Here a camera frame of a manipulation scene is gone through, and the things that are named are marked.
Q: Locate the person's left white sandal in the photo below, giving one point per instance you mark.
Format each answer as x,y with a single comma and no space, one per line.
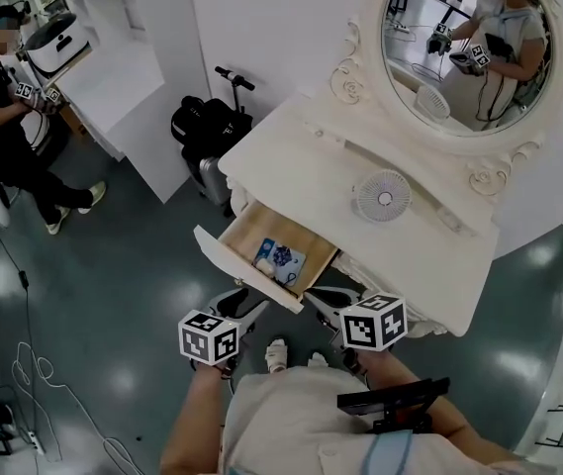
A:
276,356

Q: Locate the large white wooden drawer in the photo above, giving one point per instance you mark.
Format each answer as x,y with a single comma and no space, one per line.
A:
241,275

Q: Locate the white open shelf unit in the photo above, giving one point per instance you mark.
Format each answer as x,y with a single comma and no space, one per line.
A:
113,3

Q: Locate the person's light dress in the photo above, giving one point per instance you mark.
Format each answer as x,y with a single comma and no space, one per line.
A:
301,423

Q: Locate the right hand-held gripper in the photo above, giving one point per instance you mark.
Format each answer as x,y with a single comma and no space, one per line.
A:
372,324

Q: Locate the silver suitcase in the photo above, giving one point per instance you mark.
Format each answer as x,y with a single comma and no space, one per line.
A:
214,181

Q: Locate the white power strip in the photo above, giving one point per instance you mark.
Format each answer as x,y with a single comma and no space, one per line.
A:
36,442

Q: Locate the small white desk fan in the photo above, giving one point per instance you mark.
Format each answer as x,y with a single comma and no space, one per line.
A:
385,198

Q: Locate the white round appliance black top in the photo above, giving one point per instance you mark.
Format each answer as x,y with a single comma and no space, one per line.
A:
58,42

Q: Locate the person's right white sandal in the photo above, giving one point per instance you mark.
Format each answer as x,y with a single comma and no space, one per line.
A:
318,360

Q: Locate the small white round pad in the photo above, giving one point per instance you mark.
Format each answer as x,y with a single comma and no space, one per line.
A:
263,267

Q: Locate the black chest-mounted device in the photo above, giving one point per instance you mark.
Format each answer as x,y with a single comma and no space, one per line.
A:
390,401

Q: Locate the person's white sandal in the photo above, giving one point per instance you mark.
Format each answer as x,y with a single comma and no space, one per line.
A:
318,360
276,356

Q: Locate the black backpack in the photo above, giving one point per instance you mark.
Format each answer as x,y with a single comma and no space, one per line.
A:
207,124

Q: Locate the oval mirror white carved frame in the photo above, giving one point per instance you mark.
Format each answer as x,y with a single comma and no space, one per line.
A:
419,28

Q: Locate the white shelf desk unit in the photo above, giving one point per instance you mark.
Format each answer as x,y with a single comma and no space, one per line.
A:
113,92

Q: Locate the person's left forearm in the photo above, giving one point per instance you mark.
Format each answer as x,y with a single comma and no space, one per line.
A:
197,413

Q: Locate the white ornate dressing table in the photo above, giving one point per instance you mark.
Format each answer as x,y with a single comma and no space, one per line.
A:
310,176

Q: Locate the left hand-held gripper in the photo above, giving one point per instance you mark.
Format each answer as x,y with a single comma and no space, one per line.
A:
207,337

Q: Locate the brown cardboard box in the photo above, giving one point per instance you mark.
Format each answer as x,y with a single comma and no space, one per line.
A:
72,119

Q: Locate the blue patterned card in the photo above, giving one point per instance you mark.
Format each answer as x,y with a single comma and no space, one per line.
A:
296,260

